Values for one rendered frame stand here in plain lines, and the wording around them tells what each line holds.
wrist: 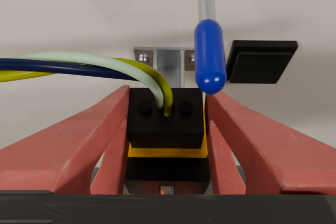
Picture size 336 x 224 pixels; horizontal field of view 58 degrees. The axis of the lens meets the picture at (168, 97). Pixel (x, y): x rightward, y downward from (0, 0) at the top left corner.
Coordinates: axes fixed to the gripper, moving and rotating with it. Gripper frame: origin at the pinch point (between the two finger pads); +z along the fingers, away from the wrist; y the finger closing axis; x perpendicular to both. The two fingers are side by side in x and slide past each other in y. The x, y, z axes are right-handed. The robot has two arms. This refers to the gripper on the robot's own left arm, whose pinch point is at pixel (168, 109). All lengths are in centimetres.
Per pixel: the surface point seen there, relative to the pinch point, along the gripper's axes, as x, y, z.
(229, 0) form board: -2.3, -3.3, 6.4
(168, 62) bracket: 2.6, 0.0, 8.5
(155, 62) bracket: 1.9, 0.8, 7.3
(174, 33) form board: 0.1, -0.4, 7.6
